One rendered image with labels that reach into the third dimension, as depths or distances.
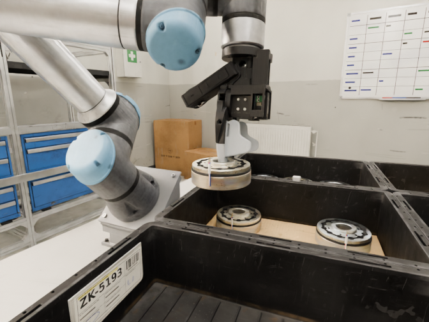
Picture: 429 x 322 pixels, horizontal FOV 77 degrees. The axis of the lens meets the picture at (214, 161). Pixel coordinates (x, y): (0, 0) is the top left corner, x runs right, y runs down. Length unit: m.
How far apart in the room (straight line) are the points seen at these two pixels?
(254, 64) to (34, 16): 0.32
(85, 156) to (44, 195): 1.73
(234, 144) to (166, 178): 0.38
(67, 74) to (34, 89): 2.57
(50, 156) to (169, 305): 2.00
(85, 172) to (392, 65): 3.26
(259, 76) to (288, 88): 3.19
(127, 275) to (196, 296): 0.11
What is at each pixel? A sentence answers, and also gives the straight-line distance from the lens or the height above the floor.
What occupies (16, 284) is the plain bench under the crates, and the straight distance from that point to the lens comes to 0.83.
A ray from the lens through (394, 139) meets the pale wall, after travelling 3.56.
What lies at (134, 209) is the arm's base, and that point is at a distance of 0.77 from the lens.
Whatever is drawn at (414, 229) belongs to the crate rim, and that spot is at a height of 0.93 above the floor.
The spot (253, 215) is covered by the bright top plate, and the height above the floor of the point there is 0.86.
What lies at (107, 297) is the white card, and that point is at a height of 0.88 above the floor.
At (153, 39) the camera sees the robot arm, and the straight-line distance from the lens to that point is 0.39.
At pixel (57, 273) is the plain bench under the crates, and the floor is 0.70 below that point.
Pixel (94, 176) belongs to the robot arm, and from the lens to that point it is 0.66.
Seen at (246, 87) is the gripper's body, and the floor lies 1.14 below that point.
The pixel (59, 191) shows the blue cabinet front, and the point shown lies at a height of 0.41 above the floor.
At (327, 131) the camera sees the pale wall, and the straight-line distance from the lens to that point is 3.58.
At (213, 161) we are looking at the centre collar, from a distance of 0.48.
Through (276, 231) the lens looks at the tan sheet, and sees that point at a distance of 0.64.
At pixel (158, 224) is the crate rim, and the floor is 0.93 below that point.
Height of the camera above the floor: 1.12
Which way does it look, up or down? 13 degrees down
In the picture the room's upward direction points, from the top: straight up
